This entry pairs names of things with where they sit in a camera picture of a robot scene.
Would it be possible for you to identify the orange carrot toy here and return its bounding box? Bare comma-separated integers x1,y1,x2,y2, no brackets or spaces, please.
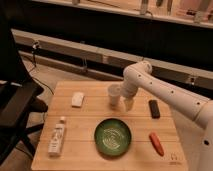
149,132,164,156

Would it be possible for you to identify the white tube bottle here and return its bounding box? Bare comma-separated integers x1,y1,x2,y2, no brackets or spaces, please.
48,116,66,157

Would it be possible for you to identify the white computer mouse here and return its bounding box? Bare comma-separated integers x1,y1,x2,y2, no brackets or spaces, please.
71,92,84,107

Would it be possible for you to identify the green ceramic bowl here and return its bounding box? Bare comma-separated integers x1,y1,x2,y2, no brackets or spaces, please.
94,118,132,157

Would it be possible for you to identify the black office chair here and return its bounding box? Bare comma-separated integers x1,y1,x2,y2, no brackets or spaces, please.
0,11,48,165

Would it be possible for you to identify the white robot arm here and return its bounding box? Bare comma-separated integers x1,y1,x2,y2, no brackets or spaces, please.
121,61,213,171

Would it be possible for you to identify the black rectangular device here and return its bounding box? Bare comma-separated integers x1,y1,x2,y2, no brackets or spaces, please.
149,100,160,119

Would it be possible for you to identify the black floor cable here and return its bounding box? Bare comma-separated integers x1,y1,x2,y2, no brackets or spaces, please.
20,43,55,96

